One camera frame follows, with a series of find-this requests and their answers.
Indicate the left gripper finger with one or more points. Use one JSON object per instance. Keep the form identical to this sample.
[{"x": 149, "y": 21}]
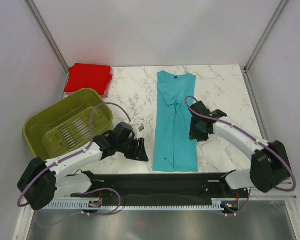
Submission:
[
  {"x": 132, "y": 155},
  {"x": 141, "y": 151}
]

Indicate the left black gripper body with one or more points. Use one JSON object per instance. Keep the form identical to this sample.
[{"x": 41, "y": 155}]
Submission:
[{"x": 130, "y": 145}]

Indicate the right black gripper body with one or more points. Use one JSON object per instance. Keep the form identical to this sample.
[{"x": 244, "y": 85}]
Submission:
[{"x": 196, "y": 132}]

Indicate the teal t shirt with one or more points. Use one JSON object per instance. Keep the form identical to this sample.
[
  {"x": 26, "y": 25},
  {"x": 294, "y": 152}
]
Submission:
[{"x": 173, "y": 150}]

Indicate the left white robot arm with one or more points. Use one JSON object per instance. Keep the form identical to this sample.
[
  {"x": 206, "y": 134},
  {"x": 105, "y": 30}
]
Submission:
[{"x": 42, "y": 180}]

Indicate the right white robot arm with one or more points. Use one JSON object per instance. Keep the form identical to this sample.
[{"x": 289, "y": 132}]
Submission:
[{"x": 269, "y": 162}]

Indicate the olive green plastic basket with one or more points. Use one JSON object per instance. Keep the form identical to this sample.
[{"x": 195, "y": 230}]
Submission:
[{"x": 68, "y": 124}]

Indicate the folded red t shirt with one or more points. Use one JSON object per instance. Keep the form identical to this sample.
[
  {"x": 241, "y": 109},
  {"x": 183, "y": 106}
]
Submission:
[{"x": 91, "y": 76}]

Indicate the right aluminium frame post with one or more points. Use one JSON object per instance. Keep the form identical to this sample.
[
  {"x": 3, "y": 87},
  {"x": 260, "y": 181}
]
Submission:
[{"x": 265, "y": 35}]

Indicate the aluminium frame post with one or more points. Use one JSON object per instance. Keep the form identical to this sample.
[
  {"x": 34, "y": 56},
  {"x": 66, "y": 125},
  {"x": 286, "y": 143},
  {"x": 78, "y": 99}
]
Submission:
[
  {"x": 47, "y": 33},
  {"x": 265, "y": 35}
]

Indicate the white slotted cable duct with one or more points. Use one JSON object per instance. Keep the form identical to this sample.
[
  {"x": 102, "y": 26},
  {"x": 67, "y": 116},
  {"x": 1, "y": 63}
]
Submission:
[{"x": 90, "y": 204}]

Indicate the aluminium rail profile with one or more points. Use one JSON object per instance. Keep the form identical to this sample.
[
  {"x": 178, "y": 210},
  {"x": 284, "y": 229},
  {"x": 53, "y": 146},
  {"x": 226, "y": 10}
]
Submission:
[{"x": 273, "y": 194}]

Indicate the left aluminium frame post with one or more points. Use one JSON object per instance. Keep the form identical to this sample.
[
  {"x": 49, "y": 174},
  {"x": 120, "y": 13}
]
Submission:
[{"x": 47, "y": 33}]

